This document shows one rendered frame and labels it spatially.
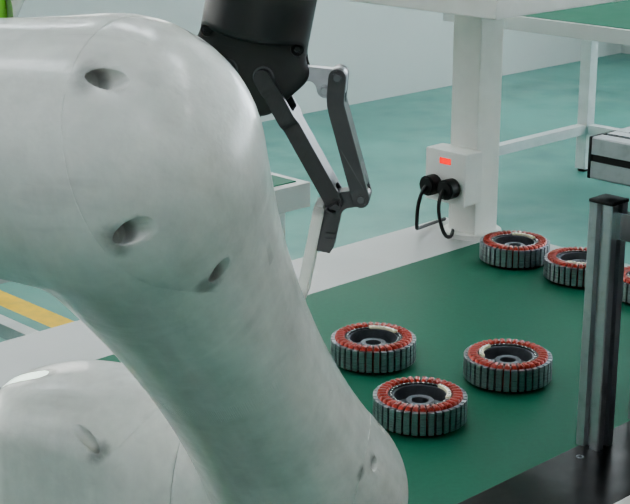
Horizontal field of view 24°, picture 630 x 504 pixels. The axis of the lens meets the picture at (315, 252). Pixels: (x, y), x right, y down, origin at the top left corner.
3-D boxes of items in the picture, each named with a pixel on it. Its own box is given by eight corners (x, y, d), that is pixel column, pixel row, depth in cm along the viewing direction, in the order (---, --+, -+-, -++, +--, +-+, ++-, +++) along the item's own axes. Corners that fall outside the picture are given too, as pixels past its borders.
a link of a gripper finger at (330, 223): (331, 177, 103) (373, 186, 103) (317, 244, 104) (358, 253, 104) (329, 182, 101) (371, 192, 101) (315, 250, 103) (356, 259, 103)
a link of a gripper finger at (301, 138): (255, 68, 103) (273, 58, 102) (335, 203, 105) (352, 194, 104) (247, 77, 99) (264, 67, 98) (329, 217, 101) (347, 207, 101)
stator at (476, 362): (558, 368, 189) (559, 341, 188) (542, 400, 179) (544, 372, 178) (473, 358, 193) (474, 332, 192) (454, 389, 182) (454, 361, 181)
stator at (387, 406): (383, 442, 167) (384, 412, 166) (363, 405, 178) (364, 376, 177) (477, 436, 169) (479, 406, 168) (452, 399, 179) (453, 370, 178)
